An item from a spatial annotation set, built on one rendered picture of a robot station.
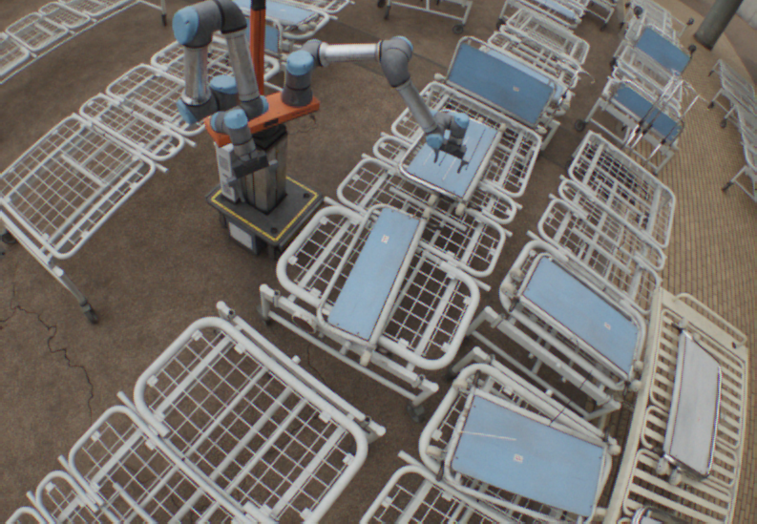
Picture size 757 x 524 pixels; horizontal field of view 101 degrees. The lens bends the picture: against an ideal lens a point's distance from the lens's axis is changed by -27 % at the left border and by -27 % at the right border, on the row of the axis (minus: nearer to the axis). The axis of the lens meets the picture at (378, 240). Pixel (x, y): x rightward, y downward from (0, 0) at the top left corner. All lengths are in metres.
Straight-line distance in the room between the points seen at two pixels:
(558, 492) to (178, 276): 2.21
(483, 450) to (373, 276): 0.89
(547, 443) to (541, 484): 0.19
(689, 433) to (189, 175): 3.31
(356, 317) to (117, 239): 1.63
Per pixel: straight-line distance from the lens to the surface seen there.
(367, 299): 1.86
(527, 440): 1.88
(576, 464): 2.00
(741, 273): 4.99
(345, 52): 1.97
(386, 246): 2.01
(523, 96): 3.06
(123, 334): 2.50
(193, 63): 1.57
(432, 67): 4.32
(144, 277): 2.61
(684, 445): 2.33
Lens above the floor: 2.18
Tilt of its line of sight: 54 degrees down
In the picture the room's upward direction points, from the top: 19 degrees clockwise
